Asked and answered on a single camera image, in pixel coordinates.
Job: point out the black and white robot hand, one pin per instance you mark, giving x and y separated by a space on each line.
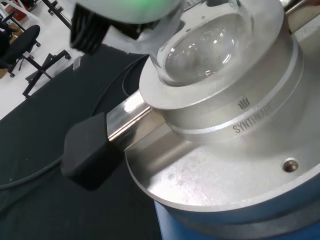
87 32

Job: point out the heater with blue base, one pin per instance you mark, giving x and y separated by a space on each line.
225 175

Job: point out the clear cloth clip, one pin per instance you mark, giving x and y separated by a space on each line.
77 63

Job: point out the black office chair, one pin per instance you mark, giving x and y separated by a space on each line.
23 41

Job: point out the black bench cloth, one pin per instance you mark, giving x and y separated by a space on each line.
37 212

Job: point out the black wheeled stand frame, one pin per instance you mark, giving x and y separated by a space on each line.
41 72

